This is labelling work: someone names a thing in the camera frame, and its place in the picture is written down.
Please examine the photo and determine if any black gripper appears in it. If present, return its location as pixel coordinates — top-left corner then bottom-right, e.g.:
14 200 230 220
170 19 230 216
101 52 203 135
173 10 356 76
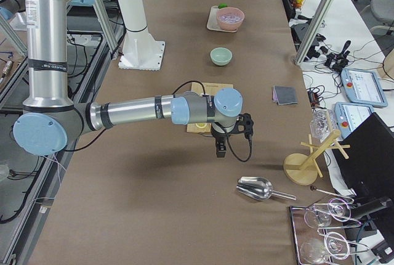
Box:
211 122 234 158

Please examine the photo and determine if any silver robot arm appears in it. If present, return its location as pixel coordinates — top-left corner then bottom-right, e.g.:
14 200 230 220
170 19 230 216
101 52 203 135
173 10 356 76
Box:
13 0 243 157

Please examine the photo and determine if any clear ice cubes pile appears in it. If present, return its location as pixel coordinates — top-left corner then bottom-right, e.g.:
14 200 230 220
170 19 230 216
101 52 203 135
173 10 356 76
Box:
219 13 242 24

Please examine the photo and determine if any pink bowl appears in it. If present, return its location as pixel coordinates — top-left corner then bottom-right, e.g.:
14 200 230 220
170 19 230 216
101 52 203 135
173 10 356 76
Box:
216 7 245 31

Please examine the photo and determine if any metal ice scoop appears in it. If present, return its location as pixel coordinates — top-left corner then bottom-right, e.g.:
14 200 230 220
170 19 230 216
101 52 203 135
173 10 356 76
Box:
236 176 297 201

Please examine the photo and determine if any green ceramic bowl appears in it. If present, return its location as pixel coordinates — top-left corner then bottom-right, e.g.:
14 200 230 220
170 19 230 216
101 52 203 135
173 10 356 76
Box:
210 47 233 66

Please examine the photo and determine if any clear plastic ice box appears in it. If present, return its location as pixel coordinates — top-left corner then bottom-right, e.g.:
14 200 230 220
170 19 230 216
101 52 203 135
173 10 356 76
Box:
310 109 338 140

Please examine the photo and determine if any yellow lemon slice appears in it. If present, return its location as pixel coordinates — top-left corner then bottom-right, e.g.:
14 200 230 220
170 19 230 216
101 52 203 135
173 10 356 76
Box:
195 123 207 129

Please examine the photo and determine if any green toy vegetable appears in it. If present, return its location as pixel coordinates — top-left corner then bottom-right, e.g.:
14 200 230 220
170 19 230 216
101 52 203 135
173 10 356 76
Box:
218 3 227 9

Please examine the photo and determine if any cream rabbit tray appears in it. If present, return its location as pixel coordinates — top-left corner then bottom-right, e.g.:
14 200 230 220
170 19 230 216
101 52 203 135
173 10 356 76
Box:
206 6 238 33

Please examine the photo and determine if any bamboo cutting board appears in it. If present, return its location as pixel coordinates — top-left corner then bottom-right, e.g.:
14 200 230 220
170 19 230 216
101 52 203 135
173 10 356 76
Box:
187 83 234 134

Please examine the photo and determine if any grey folded cloth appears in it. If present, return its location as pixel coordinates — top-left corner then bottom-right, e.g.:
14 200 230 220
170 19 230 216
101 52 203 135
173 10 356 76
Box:
272 86 298 105

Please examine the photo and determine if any wooden cup stand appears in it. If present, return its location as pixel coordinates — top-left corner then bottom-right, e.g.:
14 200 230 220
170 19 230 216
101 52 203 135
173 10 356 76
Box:
283 129 350 186

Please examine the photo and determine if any lower teach pendant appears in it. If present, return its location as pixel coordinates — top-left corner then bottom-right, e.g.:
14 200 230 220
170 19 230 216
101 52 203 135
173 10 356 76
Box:
334 102 374 139

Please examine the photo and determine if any teach pendant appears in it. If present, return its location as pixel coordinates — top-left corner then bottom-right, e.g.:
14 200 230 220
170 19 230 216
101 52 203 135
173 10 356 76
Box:
340 68 388 108
334 102 374 139

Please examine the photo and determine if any metal glass rack tray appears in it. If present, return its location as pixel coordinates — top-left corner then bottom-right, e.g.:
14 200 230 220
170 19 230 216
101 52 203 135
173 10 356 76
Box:
289 206 369 264

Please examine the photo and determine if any upper wine glass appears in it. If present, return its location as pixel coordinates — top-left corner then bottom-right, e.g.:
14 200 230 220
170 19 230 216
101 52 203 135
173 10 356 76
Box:
304 198 351 229

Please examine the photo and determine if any wine glass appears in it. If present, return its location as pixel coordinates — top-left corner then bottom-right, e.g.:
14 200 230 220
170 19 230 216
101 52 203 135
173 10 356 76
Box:
299 232 350 264
304 198 351 229

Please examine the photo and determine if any lower wine glass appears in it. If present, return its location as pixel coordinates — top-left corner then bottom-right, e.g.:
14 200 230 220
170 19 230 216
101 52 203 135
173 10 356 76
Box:
299 232 350 264

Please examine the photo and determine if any black monitor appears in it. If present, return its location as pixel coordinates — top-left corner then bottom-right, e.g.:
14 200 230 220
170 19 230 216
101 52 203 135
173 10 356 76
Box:
332 113 393 199

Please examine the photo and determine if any upper teach pendant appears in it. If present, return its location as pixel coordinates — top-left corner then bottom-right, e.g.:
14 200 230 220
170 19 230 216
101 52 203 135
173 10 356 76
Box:
340 68 388 108

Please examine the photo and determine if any black camera cable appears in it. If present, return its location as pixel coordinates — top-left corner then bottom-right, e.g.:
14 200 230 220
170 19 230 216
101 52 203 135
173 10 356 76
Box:
224 120 254 163

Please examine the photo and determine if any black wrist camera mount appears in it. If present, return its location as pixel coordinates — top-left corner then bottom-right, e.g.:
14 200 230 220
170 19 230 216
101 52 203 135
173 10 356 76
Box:
233 113 254 139

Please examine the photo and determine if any aluminium frame post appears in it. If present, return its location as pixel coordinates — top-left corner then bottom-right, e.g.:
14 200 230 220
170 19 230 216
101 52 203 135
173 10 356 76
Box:
294 0 333 66

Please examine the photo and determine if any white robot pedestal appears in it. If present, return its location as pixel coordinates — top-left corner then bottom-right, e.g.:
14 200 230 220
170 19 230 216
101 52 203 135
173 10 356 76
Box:
118 0 165 71

